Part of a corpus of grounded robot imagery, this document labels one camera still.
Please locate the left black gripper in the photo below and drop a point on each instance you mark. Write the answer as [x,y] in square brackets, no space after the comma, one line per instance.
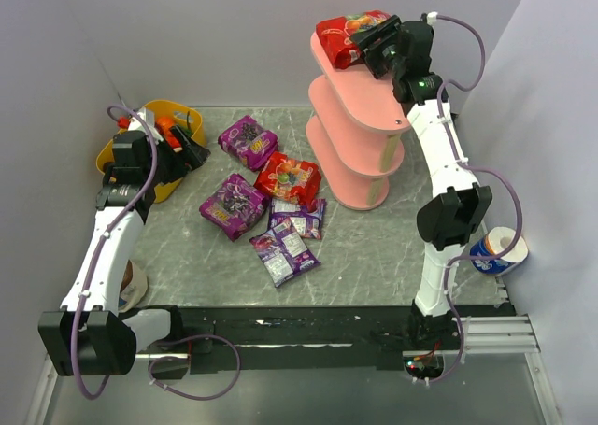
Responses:
[177,153]

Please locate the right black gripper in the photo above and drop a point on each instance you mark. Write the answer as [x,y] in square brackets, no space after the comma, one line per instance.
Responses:
[379,42]

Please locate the red candy bag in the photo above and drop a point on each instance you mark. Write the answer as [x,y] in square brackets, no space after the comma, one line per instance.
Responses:
[290,180]
[334,36]

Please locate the purple candy bag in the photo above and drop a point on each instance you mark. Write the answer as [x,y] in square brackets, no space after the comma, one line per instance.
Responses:
[235,207]
[249,142]

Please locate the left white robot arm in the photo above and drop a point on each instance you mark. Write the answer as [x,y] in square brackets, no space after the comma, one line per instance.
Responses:
[87,335]

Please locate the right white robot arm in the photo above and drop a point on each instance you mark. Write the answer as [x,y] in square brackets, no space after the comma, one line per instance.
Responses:
[455,211]

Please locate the pink three-tier shelf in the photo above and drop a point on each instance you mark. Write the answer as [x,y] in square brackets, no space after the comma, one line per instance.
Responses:
[356,132]

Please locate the toy orange pumpkin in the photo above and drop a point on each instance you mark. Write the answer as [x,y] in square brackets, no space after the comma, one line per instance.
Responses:
[164,125]

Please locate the yellow plastic basket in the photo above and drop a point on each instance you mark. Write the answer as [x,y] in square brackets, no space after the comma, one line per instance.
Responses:
[184,116]

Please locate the small purple packet lower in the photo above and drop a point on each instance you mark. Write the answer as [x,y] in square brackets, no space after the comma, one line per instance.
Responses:
[283,253]

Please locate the small purple packet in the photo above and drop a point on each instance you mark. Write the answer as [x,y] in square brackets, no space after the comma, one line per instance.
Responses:
[306,219]
[283,253]

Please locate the small purple packet upper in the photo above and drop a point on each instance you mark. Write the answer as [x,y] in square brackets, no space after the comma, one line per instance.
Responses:
[306,219]

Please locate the white toilet paper roll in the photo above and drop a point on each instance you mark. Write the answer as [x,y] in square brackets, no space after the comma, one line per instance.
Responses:
[484,252]

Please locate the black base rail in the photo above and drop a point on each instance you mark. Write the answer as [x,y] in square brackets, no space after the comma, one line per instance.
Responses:
[305,337]

